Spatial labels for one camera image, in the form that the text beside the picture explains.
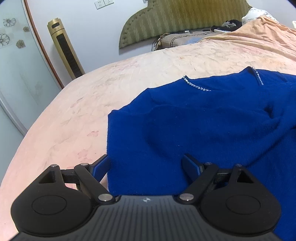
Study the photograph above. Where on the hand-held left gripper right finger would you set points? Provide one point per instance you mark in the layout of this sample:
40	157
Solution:
191	166

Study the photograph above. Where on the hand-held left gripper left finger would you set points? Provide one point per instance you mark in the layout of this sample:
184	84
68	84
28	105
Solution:
101	166

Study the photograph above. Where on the blue knit sweater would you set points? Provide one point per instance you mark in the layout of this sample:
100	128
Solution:
196	125

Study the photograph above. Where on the black clothes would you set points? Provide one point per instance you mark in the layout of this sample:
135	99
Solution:
231	24

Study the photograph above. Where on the gold tower fan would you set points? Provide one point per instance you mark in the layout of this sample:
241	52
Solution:
66	51

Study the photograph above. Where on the frosted glass flower door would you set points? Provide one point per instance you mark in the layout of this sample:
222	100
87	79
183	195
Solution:
20	69

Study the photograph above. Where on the brown pillow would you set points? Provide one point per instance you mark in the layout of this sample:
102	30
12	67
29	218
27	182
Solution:
182	39

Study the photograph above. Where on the orange blanket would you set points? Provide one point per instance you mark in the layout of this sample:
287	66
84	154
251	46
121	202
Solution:
259	39

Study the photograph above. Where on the olive padded headboard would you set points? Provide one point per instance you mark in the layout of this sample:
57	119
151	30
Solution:
175	18

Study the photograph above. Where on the white floral pillow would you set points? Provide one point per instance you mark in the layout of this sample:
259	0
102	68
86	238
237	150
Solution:
254	14

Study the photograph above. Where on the white wall socket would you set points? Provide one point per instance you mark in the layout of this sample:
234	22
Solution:
108	1
99	4

